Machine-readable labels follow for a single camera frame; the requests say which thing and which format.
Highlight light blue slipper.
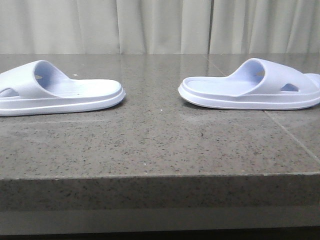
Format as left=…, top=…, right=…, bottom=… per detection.
left=178, top=58, right=320, bottom=110
left=0, top=60, right=126, bottom=117

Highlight cream pleated curtain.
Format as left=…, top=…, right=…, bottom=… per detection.
left=0, top=0, right=320, bottom=54

